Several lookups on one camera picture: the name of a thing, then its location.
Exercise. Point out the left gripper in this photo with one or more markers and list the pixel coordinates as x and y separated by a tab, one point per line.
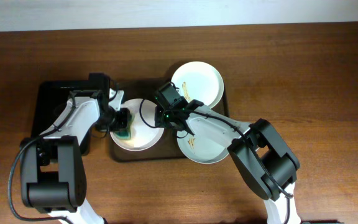
123	119

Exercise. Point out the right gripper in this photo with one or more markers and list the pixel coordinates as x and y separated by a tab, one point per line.
159	116

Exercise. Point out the green and yellow sponge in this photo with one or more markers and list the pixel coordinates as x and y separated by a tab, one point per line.
126	130

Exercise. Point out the pale blue plate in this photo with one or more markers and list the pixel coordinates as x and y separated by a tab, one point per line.
209	143

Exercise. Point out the white plate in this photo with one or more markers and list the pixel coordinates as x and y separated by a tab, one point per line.
139	137
199	81

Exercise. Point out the white plate top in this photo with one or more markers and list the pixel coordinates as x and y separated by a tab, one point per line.
199	81

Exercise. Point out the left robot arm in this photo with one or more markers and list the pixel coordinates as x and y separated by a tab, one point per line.
52	174

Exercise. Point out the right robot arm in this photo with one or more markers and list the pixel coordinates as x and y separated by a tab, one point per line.
265	162

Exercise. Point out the brown plastic serving tray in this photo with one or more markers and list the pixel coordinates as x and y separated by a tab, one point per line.
166	147

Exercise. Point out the black rectangular tray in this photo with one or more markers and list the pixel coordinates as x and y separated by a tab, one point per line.
70	106

